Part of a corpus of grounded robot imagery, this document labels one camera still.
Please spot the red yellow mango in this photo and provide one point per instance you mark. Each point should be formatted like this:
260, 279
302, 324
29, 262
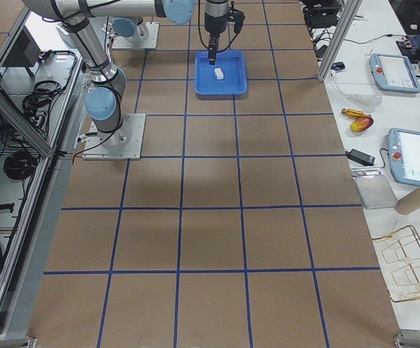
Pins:
361, 124

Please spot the teach pendant right near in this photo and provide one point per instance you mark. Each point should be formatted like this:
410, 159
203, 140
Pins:
404, 155

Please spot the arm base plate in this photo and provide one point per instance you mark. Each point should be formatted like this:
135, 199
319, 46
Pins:
120, 43
125, 143

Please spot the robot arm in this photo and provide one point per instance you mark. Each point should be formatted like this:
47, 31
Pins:
103, 103
130, 28

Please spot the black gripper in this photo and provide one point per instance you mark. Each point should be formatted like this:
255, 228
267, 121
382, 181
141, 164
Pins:
213, 21

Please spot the blue plastic tray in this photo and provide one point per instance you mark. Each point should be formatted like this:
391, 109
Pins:
226, 77

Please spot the gold wire rack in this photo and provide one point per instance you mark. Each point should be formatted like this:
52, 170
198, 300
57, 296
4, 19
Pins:
399, 255

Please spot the black adapter right table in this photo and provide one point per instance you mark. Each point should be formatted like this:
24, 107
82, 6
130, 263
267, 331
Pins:
360, 157

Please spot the small blue device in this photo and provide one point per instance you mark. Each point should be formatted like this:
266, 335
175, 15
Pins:
338, 66

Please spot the teach pendant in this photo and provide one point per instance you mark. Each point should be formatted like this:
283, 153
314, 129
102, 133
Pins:
393, 73
404, 155

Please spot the teach pendant right far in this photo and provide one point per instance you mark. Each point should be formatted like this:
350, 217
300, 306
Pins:
393, 73

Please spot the clear plastic lidded box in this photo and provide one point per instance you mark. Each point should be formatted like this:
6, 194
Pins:
373, 188

